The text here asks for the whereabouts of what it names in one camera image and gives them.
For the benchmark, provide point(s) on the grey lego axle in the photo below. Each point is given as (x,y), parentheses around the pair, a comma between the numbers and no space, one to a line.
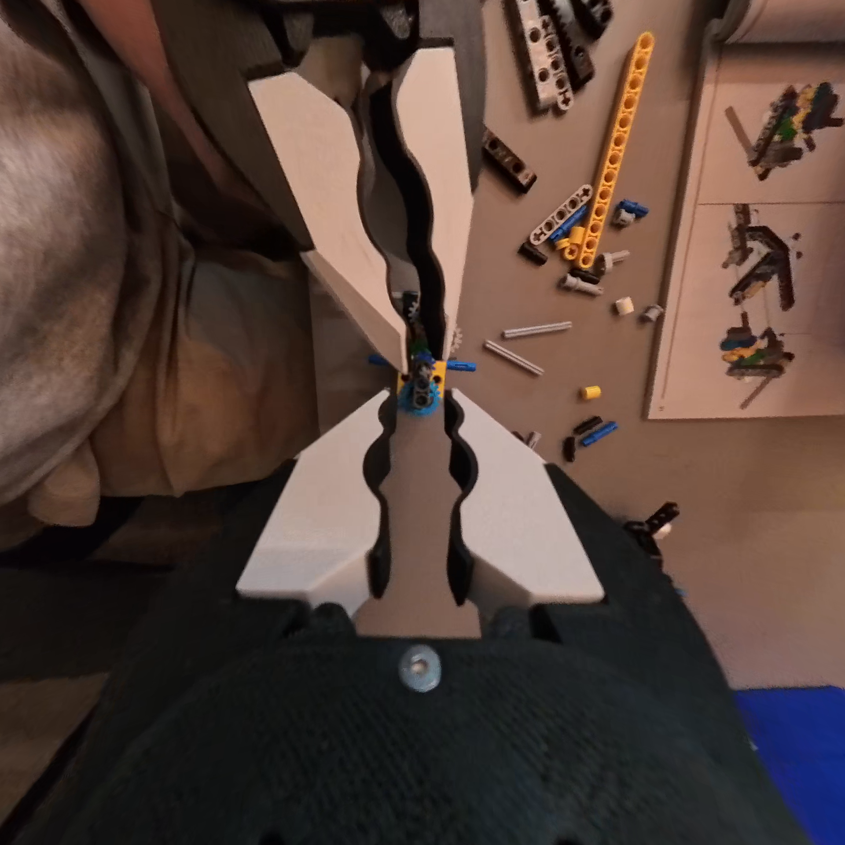
(513,358)
(536,329)

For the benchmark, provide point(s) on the black short lego beam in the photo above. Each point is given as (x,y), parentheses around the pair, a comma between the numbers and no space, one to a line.
(587,39)

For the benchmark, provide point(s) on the blue plastic bin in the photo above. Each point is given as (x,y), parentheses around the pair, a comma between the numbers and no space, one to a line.
(792,759)

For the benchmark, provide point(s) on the scattered small lego pins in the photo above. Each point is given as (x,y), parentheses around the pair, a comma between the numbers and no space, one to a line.
(591,393)

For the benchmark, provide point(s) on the light grey thin lego liftarm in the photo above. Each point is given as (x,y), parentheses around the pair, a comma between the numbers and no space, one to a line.
(561,214)

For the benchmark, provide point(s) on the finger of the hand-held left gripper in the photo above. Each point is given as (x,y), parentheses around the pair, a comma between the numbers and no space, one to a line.
(436,165)
(317,198)

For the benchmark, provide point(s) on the open lego instruction booklet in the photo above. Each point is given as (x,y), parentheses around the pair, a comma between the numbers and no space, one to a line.
(759,264)

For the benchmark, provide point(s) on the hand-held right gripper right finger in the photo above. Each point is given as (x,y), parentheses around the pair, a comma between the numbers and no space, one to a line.
(528,521)

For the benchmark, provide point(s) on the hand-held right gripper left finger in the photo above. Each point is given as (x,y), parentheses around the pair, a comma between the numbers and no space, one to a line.
(310,521)

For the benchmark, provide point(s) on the yellow long lego beam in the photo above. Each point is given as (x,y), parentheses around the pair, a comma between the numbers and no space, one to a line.
(617,152)

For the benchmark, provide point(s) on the yellow blue lego gear assembly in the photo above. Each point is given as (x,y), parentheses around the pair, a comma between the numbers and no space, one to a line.
(422,379)

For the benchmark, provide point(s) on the light grey thick lego beam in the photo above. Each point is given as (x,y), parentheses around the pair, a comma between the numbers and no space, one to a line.
(548,59)

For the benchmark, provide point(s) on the black white lego assembly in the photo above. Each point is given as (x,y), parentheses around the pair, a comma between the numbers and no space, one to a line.
(650,528)

